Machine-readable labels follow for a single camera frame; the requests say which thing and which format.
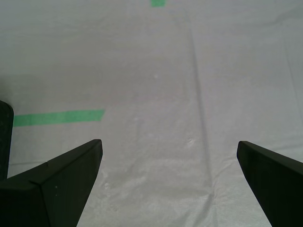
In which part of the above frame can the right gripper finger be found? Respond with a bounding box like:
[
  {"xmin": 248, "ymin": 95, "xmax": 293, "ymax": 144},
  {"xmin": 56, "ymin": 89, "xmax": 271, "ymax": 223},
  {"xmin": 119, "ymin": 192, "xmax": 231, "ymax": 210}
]
[
  {"xmin": 0, "ymin": 139, "xmax": 103, "ymax": 227},
  {"xmin": 237, "ymin": 141, "xmax": 303, "ymax": 227}
]

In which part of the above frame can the black perforated plastic basket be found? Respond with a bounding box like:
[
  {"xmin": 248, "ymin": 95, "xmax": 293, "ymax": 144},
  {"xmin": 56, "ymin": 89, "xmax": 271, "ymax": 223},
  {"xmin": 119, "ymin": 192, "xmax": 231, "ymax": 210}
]
[{"xmin": 0, "ymin": 99, "xmax": 14, "ymax": 182}]

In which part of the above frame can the long green tape strip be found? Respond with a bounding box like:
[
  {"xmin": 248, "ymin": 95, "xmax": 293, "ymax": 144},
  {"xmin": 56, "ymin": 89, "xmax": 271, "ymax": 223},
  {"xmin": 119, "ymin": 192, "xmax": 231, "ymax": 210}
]
[{"xmin": 13, "ymin": 109, "xmax": 106, "ymax": 127}]

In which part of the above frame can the white table cover sheet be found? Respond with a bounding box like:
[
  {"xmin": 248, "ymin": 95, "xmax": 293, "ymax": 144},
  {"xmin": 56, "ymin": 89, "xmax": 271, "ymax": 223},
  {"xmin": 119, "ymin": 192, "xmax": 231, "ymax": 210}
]
[{"xmin": 0, "ymin": 0, "xmax": 303, "ymax": 227}]

